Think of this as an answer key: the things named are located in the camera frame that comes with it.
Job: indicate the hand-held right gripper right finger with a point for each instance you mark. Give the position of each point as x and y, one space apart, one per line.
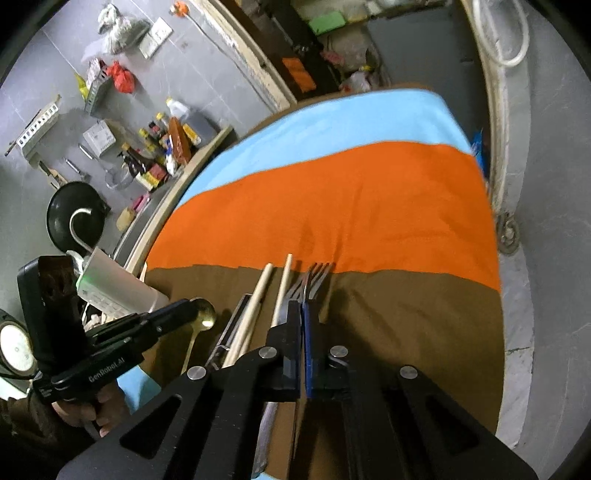
308 350

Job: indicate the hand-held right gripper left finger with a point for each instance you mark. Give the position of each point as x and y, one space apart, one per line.
291 341

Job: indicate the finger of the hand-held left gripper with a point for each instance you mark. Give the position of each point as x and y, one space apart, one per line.
171 313
129 344

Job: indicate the gold spoon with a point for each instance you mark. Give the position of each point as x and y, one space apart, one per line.
203 314

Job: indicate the wooden chopstick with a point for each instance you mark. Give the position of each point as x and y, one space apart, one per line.
284 286
256 300

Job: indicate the white utensil holder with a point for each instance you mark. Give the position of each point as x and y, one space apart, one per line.
120 286

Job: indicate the silver fork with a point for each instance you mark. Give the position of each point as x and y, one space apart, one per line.
318 274
292 288

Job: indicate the person's left forearm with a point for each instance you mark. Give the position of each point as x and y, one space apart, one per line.
23 424

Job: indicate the person's left hand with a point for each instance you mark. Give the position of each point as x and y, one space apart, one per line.
99 413

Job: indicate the white round scale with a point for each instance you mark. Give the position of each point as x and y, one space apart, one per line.
14 346

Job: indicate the dark metal knife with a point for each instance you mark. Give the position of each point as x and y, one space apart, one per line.
233 327

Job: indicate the black wok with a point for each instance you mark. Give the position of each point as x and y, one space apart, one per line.
69 221

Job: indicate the metal strainer ladle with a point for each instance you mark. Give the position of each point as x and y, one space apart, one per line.
119 179

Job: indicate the metal spatula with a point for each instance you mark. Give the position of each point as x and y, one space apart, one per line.
76 168

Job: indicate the group of sauce bottles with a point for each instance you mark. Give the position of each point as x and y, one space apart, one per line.
147 154

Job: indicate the blue orange brown striped cloth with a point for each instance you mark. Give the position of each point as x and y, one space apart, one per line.
369 194

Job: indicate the red plastic bag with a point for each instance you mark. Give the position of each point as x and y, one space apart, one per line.
122 78

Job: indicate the grey plastic bag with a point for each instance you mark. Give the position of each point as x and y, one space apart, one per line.
121 30

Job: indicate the orange plug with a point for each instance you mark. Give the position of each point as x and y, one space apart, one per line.
179 8

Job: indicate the grey cabinet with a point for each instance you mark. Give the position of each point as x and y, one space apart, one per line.
415 46

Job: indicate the green box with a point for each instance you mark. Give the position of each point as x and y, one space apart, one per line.
328 22

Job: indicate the white wall box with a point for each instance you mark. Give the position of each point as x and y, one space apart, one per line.
99 137

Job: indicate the white wall rack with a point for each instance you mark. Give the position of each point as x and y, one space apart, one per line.
34 124

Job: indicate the grey wall basket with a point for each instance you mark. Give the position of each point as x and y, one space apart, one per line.
98 90

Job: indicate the wooden door frame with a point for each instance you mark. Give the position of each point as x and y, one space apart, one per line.
258 60

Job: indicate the white wall socket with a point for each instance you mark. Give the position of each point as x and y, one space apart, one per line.
156 38

